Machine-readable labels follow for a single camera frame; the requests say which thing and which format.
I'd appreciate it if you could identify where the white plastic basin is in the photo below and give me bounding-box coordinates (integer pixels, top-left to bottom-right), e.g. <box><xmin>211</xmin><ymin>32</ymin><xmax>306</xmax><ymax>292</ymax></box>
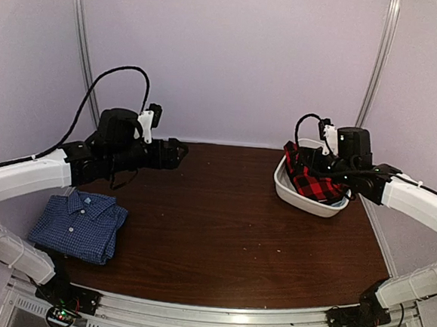
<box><xmin>273</xmin><ymin>155</ymin><xmax>351</xmax><ymax>218</ymax></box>

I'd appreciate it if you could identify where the left circuit board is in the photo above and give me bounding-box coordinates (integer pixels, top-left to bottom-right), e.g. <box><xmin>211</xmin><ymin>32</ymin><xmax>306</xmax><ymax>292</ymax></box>
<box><xmin>45</xmin><ymin>307</ymin><xmax>80</xmax><ymax>327</ymax></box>

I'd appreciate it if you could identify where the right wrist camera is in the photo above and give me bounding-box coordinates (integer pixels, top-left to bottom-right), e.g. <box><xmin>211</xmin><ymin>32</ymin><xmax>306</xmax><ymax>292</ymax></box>
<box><xmin>318</xmin><ymin>118</ymin><xmax>338</xmax><ymax>157</ymax></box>

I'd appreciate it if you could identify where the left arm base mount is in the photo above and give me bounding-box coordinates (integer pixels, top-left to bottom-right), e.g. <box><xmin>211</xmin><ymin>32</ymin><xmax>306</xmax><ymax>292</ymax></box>
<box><xmin>31</xmin><ymin>280</ymin><xmax>101</xmax><ymax>316</ymax></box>

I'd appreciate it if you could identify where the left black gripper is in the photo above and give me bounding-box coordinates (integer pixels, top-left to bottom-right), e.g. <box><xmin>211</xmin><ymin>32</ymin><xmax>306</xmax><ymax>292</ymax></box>
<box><xmin>106</xmin><ymin>134</ymin><xmax>189</xmax><ymax>180</ymax></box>

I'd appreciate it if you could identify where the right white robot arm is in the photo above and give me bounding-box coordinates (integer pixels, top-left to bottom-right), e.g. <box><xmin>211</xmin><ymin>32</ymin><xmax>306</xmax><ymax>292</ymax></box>
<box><xmin>289</xmin><ymin>119</ymin><xmax>437</xmax><ymax>327</ymax></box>

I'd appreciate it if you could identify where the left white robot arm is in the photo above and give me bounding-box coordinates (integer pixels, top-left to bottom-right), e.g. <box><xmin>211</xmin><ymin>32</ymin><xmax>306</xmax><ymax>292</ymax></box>
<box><xmin>0</xmin><ymin>103</ymin><xmax>189</xmax><ymax>306</ymax></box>

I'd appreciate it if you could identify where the left black cable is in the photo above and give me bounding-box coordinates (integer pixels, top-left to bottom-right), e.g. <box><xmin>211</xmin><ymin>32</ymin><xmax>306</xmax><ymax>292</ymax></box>
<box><xmin>0</xmin><ymin>54</ymin><xmax>153</xmax><ymax>185</ymax></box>

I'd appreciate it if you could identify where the front aluminium rail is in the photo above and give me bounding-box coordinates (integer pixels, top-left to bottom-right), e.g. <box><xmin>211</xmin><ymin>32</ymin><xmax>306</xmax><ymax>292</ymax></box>
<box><xmin>0</xmin><ymin>267</ymin><xmax>435</xmax><ymax>327</ymax></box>

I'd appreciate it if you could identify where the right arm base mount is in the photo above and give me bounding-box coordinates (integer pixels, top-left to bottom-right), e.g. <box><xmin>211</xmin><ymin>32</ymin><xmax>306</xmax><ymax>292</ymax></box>
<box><xmin>325</xmin><ymin>301</ymin><xmax>391</xmax><ymax>327</ymax></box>

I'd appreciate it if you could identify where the right aluminium frame post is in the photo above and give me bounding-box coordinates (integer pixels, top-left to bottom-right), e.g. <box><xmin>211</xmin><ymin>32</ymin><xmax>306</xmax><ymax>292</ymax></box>
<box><xmin>355</xmin><ymin>0</ymin><xmax>402</xmax><ymax>127</ymax></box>

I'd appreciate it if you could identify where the aluminium frame post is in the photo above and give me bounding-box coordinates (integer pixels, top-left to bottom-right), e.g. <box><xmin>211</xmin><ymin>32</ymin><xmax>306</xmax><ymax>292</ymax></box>
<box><xmin>355</xmin><ymin>0</ymin><xmax>402</xmax><ymax>127</ymax></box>
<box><xmin>57</xmin><ymin>0</ymin><xmax>111</xmax><ymax>131</ymax></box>

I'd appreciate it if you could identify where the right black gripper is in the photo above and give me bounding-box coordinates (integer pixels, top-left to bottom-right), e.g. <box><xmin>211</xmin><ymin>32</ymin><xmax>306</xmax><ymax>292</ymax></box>
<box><xmin>288</xmin><ymin>146</ymin><xmax>358</xmax><ymax>187</ymax></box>

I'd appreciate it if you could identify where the folded blue checked shirt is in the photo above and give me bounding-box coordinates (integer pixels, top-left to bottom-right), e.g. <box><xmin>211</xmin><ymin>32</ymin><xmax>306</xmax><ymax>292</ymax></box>
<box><xmin>28</xmin><ymin>190</ymin><xmax>128</xmax><ymax>266</ymax></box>

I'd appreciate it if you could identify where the red black plaid shirt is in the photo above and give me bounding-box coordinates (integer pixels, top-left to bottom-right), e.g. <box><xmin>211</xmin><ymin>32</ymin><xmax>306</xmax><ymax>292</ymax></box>
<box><xmin>283</xmin><ymin>141</ymin><xmax>347</xmax><ymax>205</ymax></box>

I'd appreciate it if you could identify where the left aluminium frame post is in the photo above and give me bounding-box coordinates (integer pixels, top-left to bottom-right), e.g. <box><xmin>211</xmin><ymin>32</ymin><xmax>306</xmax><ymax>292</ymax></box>
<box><xmin>57</xmin><ymin>0</ymin><xmax>111</xmax><ymax>131</ymax></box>

